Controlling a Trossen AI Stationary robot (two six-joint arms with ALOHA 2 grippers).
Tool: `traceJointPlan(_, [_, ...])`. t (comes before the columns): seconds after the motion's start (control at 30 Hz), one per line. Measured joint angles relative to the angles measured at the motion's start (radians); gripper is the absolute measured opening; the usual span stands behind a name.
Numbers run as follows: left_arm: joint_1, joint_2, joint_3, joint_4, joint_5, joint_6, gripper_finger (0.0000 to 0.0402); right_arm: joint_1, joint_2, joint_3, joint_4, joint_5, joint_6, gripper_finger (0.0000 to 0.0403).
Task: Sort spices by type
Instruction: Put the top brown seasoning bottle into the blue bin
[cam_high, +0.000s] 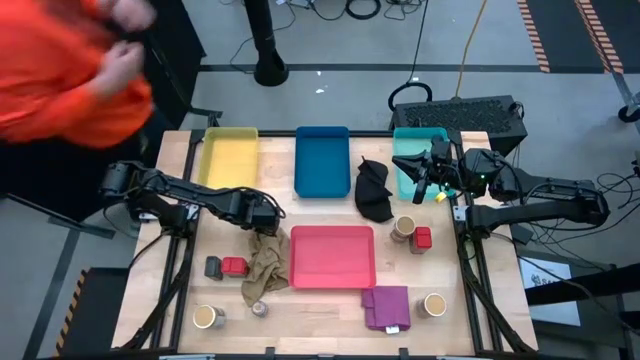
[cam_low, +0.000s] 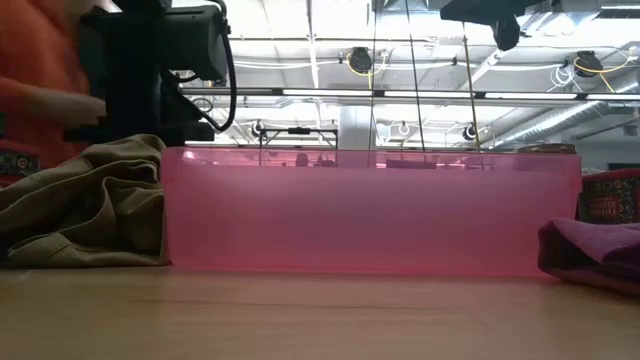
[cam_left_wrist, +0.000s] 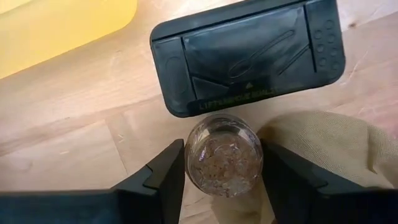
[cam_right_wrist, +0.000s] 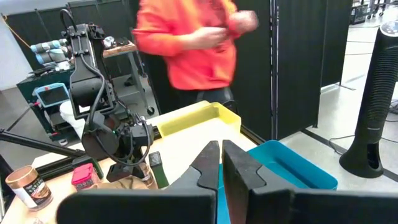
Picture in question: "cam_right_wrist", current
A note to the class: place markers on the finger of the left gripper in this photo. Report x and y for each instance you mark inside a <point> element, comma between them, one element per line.
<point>119,173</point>
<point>140,161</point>

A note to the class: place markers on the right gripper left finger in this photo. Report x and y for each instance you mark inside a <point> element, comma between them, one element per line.
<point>140,208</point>

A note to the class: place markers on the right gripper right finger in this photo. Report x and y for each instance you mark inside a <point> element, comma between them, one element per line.
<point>311,208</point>

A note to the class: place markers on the black-lid pepper tin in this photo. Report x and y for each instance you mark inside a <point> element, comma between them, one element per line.
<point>160,174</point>

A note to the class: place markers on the red block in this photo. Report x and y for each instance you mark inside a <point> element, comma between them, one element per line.
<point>83,175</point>

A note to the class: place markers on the gold-lid spice can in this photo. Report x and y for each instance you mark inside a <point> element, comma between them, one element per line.
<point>29,189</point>

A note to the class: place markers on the grey-blue background robot arm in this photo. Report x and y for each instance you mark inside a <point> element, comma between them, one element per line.
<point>46,46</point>

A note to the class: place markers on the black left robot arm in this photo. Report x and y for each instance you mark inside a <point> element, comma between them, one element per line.
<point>84,81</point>

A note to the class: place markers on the khaki cloth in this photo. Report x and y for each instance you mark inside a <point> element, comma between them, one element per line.
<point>124,184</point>

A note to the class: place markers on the blue plastic tray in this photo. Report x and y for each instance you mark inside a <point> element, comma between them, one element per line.
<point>295,168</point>

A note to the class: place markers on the yellow plastic tray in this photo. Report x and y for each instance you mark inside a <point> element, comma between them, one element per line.
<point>186,121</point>

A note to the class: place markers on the wood-top wheeled table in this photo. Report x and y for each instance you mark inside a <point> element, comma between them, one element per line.
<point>119,49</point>

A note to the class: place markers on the blue-framed teach pendant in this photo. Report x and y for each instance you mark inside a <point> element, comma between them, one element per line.
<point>51,95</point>

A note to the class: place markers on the person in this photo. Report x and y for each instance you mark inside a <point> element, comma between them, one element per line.
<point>199,62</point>

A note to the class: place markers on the black tower fan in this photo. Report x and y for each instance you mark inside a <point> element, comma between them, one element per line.
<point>376,109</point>

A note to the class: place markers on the dark green cabinet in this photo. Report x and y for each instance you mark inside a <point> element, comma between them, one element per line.
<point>28,87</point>

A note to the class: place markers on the black room divider panel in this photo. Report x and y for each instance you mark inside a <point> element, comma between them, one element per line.
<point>31,25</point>
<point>295,62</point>

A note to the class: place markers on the black equipment cart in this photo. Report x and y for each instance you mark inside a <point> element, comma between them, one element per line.
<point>359,14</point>

